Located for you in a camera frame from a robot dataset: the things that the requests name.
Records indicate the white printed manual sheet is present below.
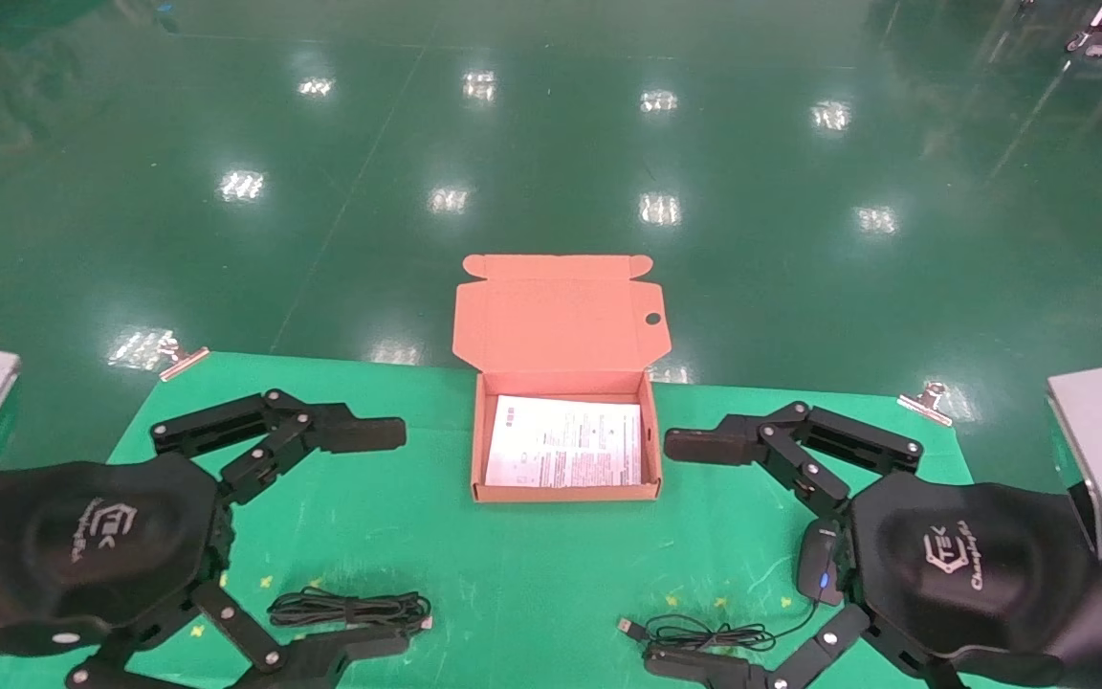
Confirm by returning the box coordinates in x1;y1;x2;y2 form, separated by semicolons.
484;395;645;489

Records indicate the silver binder clip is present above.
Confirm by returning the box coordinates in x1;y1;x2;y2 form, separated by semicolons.
157;337;210;382
897;381;956;427

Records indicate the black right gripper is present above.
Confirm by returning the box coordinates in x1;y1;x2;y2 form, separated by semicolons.
642;474;1102;689

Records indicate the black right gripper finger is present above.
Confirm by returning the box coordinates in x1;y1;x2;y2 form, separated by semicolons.
663;401;925;519

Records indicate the orange cardboard box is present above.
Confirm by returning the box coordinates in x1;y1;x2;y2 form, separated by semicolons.
452;254;672;503

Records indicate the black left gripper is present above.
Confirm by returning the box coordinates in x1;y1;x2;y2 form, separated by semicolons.
0;454;413;689

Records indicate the black data cable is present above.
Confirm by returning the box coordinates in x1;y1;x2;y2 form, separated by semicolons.
267;587;434;633

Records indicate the black wired mouse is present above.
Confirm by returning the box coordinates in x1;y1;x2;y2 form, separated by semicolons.
616;520;850;661

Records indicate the green cloth mat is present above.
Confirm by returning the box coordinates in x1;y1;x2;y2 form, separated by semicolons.
0;352;1059;689

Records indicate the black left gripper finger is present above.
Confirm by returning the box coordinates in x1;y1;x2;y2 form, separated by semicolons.
149;388;408;506

